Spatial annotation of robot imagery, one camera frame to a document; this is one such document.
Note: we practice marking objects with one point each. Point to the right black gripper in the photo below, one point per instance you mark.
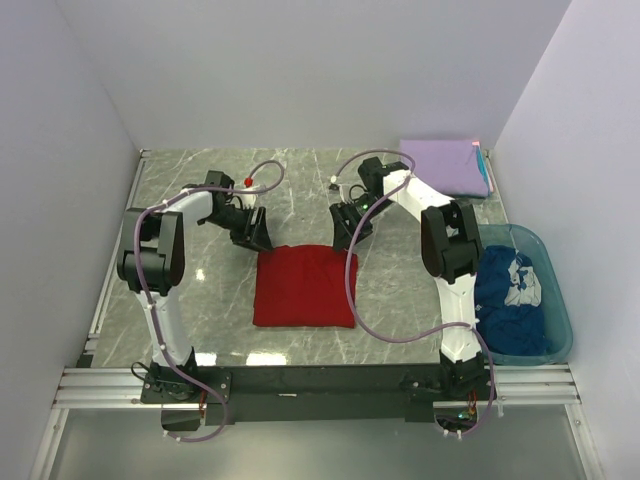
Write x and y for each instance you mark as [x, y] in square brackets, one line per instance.
[343, 233]

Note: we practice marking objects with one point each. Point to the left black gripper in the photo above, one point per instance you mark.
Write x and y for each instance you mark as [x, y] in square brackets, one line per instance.
[257, 236]

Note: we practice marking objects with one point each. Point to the red t shirt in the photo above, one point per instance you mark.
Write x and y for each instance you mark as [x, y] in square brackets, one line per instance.
[304, 286]

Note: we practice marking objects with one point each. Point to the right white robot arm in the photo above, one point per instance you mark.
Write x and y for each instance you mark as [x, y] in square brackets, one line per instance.
[451, 250]

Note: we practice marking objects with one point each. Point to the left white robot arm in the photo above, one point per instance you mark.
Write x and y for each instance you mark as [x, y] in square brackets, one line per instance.
[151, 256]

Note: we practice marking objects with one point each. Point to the folded purple t shirt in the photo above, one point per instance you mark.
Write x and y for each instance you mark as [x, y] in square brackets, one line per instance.
[448, 166]

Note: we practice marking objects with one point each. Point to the folded light blue t shirt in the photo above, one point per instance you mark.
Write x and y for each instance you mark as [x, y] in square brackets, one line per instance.
[482, 165]

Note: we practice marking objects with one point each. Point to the folded pink t shirt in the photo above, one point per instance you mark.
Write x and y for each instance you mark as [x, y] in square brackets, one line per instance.
[490, 187]

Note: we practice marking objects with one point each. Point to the black base beam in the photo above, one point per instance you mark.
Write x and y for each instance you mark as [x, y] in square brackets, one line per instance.
[302, 393]

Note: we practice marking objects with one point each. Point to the blue plastic bin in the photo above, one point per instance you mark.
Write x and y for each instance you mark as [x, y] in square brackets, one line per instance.
[557, 324]

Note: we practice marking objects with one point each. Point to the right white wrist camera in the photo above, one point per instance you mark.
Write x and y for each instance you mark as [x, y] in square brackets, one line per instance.
[337, 188]

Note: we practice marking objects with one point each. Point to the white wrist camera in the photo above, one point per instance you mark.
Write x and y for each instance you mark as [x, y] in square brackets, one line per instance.
[337, 188]
[248, 193]

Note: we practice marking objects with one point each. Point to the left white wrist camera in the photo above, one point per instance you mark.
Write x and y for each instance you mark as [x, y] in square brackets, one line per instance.
[248, 193]

